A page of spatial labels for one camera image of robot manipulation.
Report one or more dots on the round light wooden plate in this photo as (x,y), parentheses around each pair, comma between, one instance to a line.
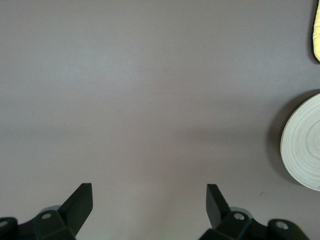
(305,145)

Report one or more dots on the yellow quilted oven mitt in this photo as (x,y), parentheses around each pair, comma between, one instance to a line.
(317,30)

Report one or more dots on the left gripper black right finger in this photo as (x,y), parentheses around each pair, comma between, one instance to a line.
(220,215)

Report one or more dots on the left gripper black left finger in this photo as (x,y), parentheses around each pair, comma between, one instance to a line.
(75,212)

